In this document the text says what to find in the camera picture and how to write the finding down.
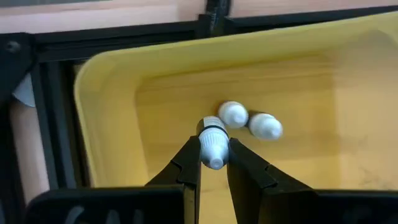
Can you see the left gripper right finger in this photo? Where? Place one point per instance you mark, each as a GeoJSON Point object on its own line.
{"type": "Point", "coordinates": [255, 193]}

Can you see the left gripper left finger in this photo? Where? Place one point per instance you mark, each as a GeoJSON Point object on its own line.
{"type": "Point", "coordinates": [183, 199]}

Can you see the dark food coloring dropper bottle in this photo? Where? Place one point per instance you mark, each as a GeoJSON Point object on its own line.
{"type": "Point", "coordinates": [214, 146]}
{"type": "Point", "coordinates": [233, 114]}

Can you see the orange food coloring dropper bottle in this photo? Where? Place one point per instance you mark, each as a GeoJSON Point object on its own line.
{"type": "Point", "coordinates": [265, 126]}

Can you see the yellow plastic tray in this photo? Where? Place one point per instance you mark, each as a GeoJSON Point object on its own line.
{"type": "Point", "coordinates": [124, 93]}

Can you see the black aluminium table frame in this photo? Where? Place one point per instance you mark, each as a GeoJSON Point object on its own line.
{"type": "Point", "coordinates": [109, 34]}

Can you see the black frame bracket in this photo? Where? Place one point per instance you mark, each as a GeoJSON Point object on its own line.
{"type": "Point", "coordinates": [217, 15]}

